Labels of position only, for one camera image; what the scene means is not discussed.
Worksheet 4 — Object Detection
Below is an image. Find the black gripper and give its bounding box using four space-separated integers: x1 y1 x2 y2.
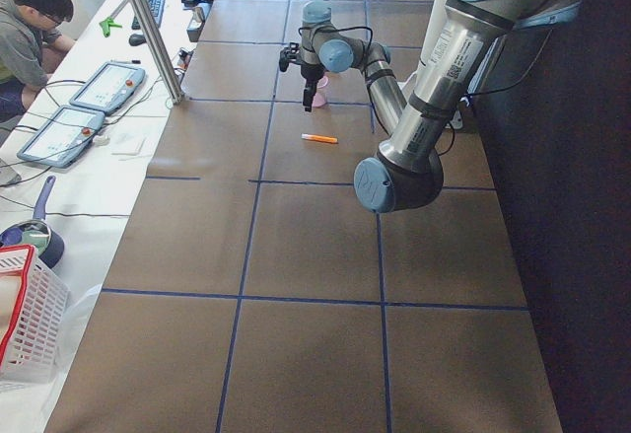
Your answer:
301 65 319 111

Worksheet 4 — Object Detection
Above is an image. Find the orange highlighter pen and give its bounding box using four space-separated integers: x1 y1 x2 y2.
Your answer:
301 133 338 145

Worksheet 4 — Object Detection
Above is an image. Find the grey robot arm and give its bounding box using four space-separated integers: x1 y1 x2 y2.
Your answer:
279 0 581 213

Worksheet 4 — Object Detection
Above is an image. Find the pink mesh pen holder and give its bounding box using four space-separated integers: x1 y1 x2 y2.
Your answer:
312 75 328 108

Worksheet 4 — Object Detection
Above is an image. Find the black marker pen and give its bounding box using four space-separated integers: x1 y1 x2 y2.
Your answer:
111 59 142 65

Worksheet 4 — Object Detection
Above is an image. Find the black keyboard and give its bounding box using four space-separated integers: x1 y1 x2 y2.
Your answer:
130 0 168 31

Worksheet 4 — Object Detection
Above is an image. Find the black computer mouse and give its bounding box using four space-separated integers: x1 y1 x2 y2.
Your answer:
128 34 146 46

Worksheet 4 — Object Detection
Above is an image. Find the upper teach pendant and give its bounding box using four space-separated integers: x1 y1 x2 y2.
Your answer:
69 61 146 115

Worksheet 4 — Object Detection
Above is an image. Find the teach pendant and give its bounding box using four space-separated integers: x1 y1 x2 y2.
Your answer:
17 106 105 169
69 61 146 115

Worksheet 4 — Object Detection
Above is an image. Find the green clamp tool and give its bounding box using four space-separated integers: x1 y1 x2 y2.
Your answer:
99 17 122 37

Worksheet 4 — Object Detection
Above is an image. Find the lower teach pendant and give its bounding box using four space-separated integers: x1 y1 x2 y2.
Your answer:
17 106 105 169

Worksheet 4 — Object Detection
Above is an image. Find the seated person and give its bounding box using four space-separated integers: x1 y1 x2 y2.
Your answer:
1 0 75 122

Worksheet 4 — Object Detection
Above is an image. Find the blue saucepan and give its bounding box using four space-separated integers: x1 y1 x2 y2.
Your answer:
1 176 65 268

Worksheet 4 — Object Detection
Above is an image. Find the white plastic basket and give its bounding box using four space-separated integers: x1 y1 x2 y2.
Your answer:
1 245 69 392

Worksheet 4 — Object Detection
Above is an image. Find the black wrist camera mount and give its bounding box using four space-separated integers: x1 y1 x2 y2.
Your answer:
278 42 302 73

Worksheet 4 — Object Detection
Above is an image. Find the aluminium frame post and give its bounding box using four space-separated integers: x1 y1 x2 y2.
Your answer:
128 0 184 106

